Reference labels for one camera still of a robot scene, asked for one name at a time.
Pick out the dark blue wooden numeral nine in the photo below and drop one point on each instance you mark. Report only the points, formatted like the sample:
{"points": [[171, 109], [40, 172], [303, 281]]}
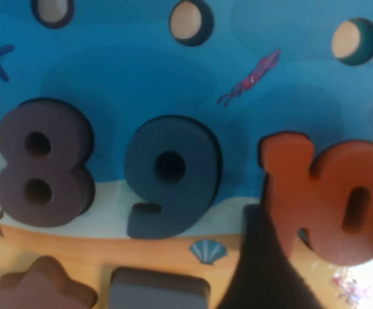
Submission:
{"points": [[202, 167]]}

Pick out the purple number eight piece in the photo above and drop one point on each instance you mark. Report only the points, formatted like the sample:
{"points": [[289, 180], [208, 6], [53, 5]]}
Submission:
{"points": [[70, 167]]}

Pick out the dark grey square shape piece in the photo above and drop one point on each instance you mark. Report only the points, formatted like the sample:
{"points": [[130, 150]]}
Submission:
{"points": [[157, 289]]}

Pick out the orange wooden numeral ten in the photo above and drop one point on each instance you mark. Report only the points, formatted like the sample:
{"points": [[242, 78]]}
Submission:
{"points": [[286, 177]]}

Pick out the ocean print wooden puzzle board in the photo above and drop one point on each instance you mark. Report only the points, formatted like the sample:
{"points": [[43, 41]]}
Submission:
{"points": [[125, 80]]}

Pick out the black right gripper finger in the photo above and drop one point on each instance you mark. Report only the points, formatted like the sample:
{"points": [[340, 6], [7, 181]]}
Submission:
{"points": [[263, 273]]}

